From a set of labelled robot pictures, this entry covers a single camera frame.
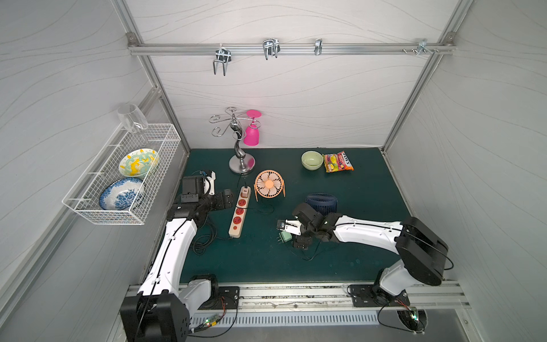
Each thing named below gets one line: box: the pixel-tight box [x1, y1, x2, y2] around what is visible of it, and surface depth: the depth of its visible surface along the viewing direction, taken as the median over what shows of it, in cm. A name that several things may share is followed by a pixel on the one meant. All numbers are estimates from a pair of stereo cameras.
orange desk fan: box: [253, 169, 286, 203], surface depth 98 cm
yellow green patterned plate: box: [118, 148, 160, 177], surface depth 71 cm
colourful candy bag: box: [324, 151, 355, 174], surface depth 113 cm
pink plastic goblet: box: [243, 109, 263, 147], surface depth 107 cm
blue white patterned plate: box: [99, 177, 146, 211], surface depth 63 cm
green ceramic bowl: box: [301, 150, 325, 171], surface depth 113 cm
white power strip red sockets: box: [228, 185, 252, 239], surface depth 94 cm
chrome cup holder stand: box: [208, 106, 256, 174], surface depth 101 cm
